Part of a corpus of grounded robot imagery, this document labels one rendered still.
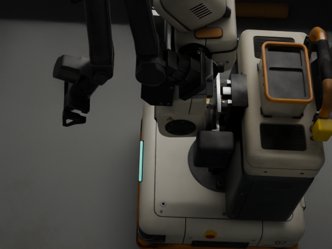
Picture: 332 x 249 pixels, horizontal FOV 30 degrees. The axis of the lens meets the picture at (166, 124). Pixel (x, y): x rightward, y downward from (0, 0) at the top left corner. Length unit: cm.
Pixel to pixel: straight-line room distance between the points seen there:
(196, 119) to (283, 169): 32
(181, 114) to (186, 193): 53
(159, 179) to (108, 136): 50
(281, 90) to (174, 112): 35
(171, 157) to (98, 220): 44
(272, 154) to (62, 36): 157
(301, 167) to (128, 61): 136
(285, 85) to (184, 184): 68
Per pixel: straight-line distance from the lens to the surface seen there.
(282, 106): 200
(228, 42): 166
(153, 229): 242
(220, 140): 204
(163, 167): 250
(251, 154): 198
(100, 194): 275
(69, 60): 162
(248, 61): 217
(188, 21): 164
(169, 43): 180
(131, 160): 283
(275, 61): 206
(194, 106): 197
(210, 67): 161
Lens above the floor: 252
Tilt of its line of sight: 59 degrees down
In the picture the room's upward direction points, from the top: 8 degrees clockwise
